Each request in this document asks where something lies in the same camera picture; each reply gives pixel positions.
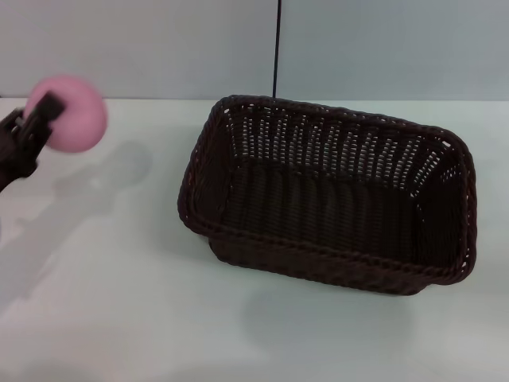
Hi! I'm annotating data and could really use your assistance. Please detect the dark brown woven rectangular basket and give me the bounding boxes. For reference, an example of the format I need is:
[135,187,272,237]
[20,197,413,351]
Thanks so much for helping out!
[177,94,477,298]

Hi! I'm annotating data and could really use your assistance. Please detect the thin black vertical wall strip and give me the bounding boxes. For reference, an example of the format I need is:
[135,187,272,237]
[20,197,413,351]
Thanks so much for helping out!
[271,0,282,98]

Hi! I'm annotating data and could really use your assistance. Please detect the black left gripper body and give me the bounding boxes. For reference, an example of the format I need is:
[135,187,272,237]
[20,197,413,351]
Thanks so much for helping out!
[0,108,49,194]

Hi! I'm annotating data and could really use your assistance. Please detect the pink toy peach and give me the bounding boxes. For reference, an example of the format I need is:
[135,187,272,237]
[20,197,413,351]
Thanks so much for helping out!
[24,73,108,154]

